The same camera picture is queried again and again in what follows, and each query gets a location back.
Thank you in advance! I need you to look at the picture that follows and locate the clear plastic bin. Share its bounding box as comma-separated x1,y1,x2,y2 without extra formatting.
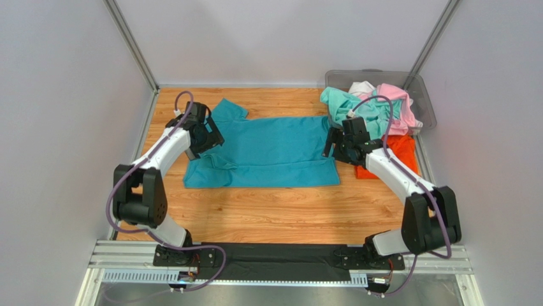
324,69,437,136

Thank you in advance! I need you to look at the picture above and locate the right aluminium corner post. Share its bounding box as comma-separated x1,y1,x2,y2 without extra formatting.
403,0,462,89

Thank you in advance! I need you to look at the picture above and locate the mint green t shirt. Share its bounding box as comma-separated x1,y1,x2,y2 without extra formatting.
320,87,402,139

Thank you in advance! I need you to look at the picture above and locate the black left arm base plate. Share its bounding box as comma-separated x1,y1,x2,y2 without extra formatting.
152,245,220,268

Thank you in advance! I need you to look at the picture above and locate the pink t shirt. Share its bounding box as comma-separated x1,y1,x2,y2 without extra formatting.
355,84,423,139

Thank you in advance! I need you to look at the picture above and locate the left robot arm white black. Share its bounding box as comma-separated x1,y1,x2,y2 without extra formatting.
109,102,224,266

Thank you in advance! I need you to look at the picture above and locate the aluminium corner post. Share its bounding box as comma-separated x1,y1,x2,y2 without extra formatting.
403,0,462,89
103,0,159,94

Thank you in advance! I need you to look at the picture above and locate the folded orange t shirt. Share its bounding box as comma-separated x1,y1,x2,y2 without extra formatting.
354,135,420,179

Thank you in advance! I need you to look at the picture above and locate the aluminium front frame rail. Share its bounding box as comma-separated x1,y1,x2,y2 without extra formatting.
88,240,473,288

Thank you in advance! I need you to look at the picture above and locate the left aluminium corner post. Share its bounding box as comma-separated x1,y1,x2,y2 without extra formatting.
103,0,159,94

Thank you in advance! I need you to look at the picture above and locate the teal t shirt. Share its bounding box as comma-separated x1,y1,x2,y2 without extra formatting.
183,99,340,189

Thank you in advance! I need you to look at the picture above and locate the white t shirt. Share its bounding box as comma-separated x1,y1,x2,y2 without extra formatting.
348,81,375,97

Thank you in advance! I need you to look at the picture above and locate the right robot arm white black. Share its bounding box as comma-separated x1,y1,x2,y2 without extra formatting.
322,118,461,261

